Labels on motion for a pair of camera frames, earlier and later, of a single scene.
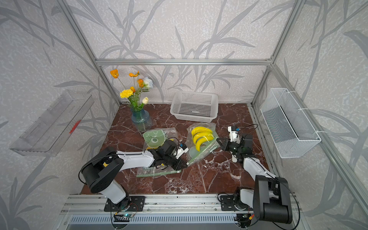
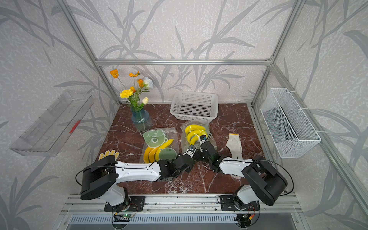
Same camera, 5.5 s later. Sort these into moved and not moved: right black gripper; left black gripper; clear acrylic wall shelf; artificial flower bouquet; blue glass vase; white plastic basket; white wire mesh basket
Moved: left black gripper; right black gripper
Not moved: artificial flower bouquet; white wire mesh basket; blue glass vase; clear acrylic wall shelf; white plastic basket
